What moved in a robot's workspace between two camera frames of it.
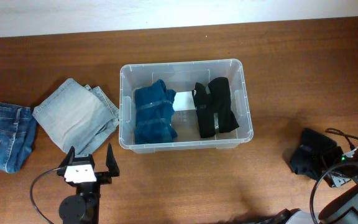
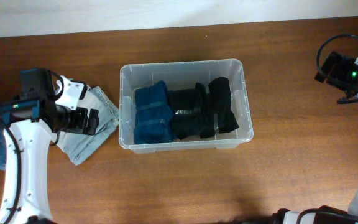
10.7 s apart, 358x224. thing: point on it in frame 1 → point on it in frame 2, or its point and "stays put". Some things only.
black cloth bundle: [215, 101] stays put
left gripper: [105, 177] → [81, 124]
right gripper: [334, 181] → [347, 66]
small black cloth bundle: [316, 153] → [187, 105]
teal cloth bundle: [153, 114] stays put
